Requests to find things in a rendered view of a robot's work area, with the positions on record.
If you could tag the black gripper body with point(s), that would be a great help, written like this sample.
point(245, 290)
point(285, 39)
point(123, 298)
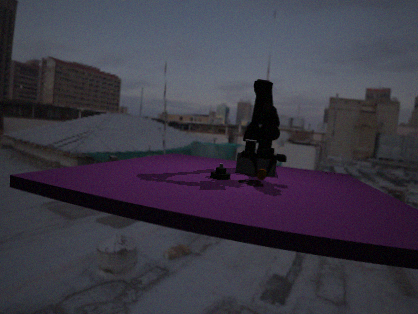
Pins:
point(264, 143)

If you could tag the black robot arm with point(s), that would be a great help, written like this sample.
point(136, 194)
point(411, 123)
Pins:
point(264, 113)

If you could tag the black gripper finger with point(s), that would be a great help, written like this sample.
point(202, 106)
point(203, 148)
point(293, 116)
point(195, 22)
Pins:
point(269, 166)
point(255, 162)

